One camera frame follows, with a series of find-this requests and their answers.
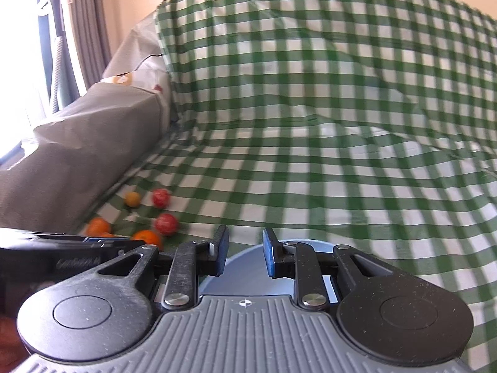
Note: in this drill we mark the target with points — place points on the grey curtain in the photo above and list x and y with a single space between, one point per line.
89 27

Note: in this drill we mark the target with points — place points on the person's left hand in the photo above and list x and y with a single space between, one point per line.
8 338

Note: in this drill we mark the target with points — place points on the green checked cloth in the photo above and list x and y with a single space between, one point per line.
310 163

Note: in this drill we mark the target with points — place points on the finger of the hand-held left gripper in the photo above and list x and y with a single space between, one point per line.
95 240

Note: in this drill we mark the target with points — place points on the white printed cushion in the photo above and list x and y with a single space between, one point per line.
136 54

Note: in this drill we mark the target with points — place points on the small yellow fruit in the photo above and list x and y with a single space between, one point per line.
132 199

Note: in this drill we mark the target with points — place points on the orange tangerine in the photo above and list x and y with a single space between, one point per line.
146 237
98 227

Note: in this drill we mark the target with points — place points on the red apple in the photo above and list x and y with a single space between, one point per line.
166 223
160 197

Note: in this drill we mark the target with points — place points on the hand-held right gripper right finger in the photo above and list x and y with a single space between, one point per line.
269 257

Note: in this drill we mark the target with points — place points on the blue round plate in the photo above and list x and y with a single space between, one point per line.
248 276

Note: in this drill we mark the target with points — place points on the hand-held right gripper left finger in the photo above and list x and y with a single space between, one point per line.
221 254

